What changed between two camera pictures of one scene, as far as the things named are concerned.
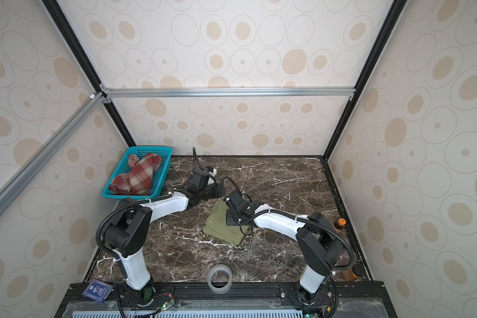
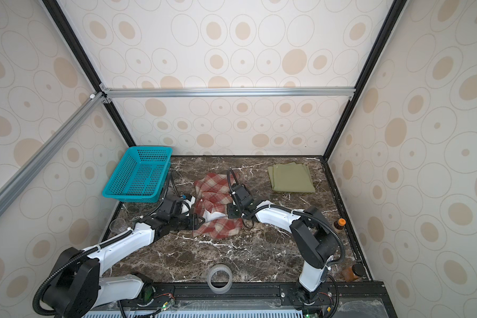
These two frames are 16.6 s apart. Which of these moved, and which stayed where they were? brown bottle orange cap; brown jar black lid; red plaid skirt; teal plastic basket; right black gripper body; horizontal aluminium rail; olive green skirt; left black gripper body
Moved: olive green skirt; red plaid skirt; left black gripper body
Stayed: right black gripper body; teal plastic basket; horizontal aluminium rail; brown jar black lid; brown bottle orange cap
